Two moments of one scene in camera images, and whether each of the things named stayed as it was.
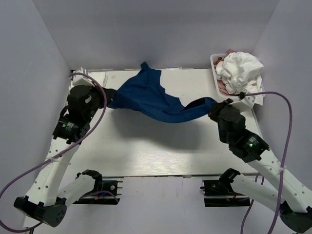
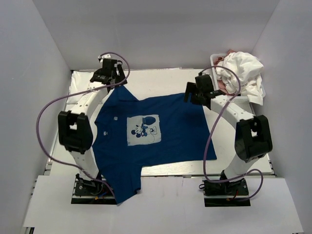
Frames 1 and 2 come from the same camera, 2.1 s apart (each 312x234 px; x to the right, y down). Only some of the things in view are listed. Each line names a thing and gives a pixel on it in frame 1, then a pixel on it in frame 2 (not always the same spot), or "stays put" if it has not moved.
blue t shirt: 145,93 to 129,133
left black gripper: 99,91 to 120,79
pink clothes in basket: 223,88 stays put
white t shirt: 241,72 stays put
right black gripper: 213,113 to 191,88
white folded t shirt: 79,80 stays put
